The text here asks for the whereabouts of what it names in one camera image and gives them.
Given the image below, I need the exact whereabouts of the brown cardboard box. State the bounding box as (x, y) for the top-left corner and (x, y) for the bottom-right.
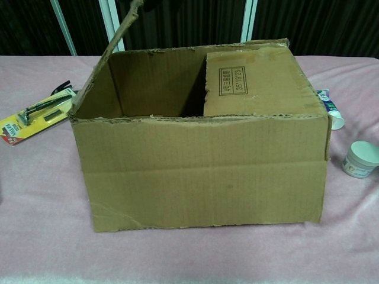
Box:
(67, 0), (332, 235)

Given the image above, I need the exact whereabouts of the pink fleece table cloth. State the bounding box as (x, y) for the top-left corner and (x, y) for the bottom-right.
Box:
(0, 54), (379, 284)

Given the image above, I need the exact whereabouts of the black pleated curtain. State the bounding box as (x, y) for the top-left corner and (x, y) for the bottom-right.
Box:
(0, 0), (379, 57)

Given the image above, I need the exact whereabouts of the white blue toothpaste tube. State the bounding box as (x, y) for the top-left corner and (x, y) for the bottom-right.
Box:
(315, 88), (346, 131)

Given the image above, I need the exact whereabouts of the yellow razor blister pack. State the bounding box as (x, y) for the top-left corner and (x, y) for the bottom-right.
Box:
(0, 88), (79, 147)

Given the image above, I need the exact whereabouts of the small white cream jar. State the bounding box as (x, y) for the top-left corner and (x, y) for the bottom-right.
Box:
(341, 140), (379, 179)

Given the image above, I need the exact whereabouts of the wide white frame post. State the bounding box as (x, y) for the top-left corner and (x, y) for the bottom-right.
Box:
(98, 0), (126, 53)
(240, 0), (259, 43)

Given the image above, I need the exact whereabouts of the thin white frame post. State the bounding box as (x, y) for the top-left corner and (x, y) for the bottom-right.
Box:
(49, 0), (79, 57)

